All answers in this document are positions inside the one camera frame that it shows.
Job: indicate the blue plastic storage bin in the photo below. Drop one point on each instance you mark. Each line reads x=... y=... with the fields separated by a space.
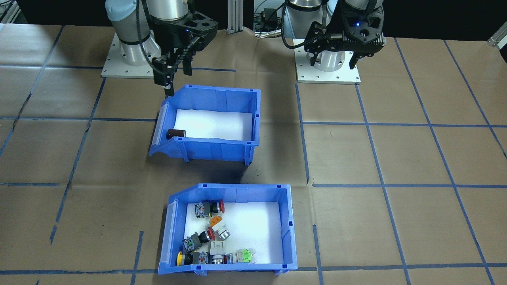
x=237 y=192
x=222 y=152

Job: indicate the red mushroom push button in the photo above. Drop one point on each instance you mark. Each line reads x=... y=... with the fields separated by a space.
x=208 y=208
x=198 y=239

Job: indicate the yellow mushroom push button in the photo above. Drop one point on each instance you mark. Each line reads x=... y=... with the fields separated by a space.
x=192 y=258

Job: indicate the black power supply brick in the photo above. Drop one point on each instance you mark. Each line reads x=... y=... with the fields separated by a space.
x=270 y=16

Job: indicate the white foam liner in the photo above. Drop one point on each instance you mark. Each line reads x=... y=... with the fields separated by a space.
x=214 y=124
x=257 y=229

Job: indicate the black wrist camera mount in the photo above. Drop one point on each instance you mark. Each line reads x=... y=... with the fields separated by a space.
x=202 y=25
x=362 y=19

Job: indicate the white square base plate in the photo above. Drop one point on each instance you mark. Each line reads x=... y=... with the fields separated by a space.
x=119 y=71
x=305 y=75

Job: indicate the aluminium frame bar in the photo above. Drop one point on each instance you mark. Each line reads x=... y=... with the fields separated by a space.
x=234 y=16
x=8 y=11
x=498 y=39

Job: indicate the orange small switch block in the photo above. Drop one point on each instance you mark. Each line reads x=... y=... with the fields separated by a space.
x=216 y=220

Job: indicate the green white switch block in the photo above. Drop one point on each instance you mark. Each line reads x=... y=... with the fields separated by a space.
x=244 y=255

